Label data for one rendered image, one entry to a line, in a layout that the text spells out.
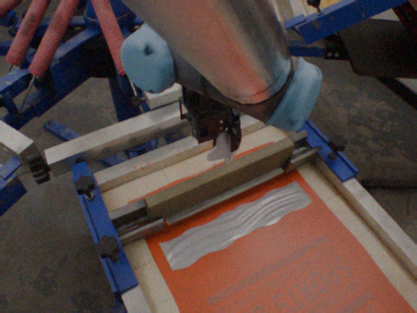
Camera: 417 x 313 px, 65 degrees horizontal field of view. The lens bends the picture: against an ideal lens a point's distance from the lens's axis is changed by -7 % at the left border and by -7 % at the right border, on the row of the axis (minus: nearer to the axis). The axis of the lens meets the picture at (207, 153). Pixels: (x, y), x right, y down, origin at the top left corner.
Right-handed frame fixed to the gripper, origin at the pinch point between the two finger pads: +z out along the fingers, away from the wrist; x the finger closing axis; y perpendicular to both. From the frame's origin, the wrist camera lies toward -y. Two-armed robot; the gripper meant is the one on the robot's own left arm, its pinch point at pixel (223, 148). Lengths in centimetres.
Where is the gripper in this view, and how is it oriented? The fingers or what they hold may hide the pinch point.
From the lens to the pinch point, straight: 70.6
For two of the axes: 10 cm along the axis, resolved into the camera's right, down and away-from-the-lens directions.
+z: 0.1, 6.4, 7.7
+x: 4.8, 6.7, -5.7
